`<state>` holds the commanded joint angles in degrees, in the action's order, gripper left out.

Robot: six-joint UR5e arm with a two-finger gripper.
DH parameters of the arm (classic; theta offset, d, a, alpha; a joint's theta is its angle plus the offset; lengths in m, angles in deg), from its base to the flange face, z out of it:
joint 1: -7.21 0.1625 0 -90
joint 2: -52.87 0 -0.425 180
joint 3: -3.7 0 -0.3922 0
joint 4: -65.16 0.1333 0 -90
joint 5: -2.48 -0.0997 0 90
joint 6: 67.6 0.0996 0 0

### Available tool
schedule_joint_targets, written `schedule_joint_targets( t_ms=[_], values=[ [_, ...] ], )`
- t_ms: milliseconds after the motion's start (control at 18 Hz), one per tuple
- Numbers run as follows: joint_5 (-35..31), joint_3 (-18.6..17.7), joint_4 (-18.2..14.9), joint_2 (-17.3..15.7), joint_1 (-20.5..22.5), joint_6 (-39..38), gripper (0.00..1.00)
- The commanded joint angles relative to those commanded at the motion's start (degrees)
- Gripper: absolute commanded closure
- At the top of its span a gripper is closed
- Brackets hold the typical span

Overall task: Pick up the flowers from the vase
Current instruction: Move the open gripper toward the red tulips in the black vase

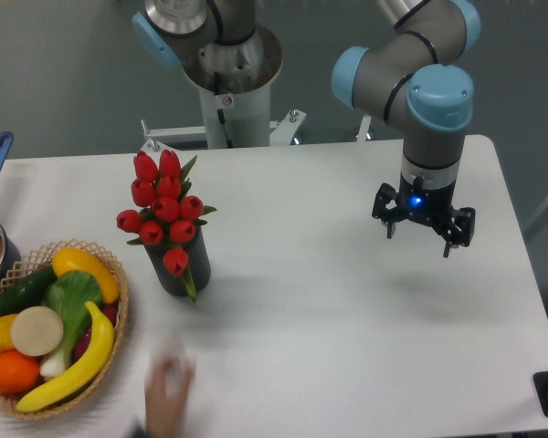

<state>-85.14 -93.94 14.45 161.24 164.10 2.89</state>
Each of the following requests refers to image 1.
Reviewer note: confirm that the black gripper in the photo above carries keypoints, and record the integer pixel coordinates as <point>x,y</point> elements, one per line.
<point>424,206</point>

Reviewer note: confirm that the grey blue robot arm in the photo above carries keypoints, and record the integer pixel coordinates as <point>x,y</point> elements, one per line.
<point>411,85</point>

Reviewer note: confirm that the dark grey ribbed vase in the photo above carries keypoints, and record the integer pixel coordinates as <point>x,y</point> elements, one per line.
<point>183,270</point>

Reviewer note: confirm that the blurred human hand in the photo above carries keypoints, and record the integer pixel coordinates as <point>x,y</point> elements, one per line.
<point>166,391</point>

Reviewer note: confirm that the red tulip bouquet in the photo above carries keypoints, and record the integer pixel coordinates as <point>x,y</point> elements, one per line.
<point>166,213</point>

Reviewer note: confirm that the purple red vegetable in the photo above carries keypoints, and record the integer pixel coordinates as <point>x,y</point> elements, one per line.
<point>111,312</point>

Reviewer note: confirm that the green bok choy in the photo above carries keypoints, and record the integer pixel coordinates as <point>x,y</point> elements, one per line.
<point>67,297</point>

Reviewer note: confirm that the yellow banana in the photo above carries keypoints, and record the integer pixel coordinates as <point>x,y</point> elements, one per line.
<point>81,372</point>

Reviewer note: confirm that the woven wicker basket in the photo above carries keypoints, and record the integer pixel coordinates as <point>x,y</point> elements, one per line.
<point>36,260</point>

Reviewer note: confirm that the beige round disc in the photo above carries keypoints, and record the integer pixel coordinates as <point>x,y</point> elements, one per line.
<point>36,331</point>

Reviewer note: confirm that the green cucumber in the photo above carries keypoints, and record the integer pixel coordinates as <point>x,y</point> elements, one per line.
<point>27,292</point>

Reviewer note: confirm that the orange fruit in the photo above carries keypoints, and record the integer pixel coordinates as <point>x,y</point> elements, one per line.
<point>18,372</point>

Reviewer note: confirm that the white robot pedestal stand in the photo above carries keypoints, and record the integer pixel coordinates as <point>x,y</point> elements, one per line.
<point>232,121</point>

